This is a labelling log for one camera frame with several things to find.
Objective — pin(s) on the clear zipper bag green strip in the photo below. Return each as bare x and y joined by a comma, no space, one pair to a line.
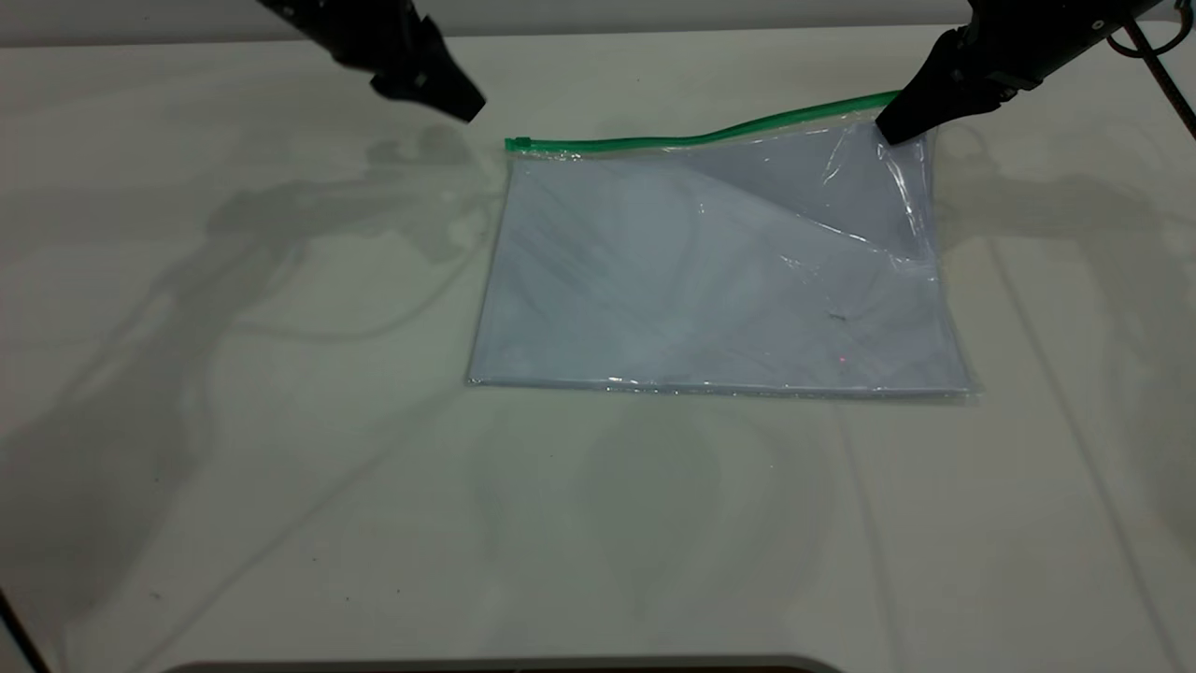
710,280

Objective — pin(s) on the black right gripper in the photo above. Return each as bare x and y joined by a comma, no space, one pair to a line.
1037,33

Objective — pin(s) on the green zipper slider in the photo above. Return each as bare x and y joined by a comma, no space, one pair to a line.
519,144

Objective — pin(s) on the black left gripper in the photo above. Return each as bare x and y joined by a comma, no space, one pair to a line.
355,28

